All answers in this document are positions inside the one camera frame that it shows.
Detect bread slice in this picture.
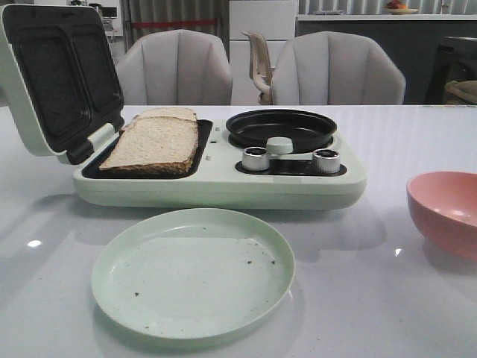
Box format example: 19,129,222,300
99,116,198,175
133,107,198,122

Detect mint green breakfast maker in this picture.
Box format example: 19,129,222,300
1,4,366,210

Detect black round frying pan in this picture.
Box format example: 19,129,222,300
226,109,337,154

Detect mint green round plate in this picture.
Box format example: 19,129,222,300
91,208,295,343

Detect beige office chair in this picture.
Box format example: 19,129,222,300
242,31,274,105

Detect left grey upholstered chair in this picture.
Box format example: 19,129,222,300
116,30,233,105

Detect grey upholstered chair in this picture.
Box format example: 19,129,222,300
271,31,406,105
116,30,233,105

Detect right grey upholstered chair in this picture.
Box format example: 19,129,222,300
271,31,406,105

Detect white cabinet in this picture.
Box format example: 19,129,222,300
229,1,297,106

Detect pink bowl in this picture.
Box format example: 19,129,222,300
406,172,476,261

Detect dark counter with white top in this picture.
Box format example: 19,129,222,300
296,14,476,104

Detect fruit bowl on counter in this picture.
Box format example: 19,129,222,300
385,0,418,15

